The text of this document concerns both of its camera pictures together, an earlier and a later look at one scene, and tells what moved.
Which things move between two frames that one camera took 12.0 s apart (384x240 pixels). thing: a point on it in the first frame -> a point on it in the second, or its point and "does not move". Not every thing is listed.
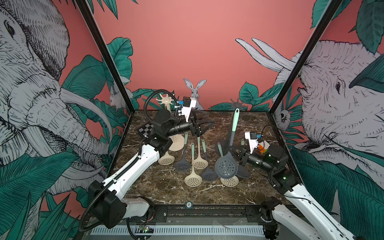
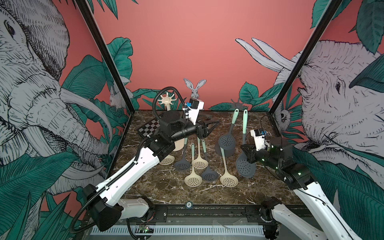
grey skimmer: [226, 166] -> [246, 169]
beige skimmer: [193, 180] does not move
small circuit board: [143, 229] does not move
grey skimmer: [243, 172] -> [227, 142]
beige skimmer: [199, 163] does not move
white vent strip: [184, 230] does not move
